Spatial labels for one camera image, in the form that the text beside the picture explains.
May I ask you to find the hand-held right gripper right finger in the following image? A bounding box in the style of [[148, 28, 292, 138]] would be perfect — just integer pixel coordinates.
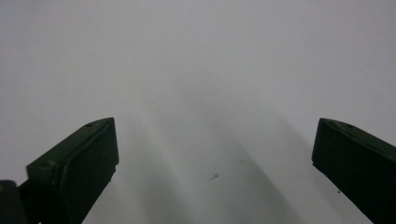
[[311, 118, 396, 224]]

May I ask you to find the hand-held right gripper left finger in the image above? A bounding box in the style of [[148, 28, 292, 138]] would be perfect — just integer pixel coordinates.
[[18, 117, 120, 224]]

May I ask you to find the white table sheet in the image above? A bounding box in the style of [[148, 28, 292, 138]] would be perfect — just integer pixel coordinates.
[[0, 0, 396, 224]]

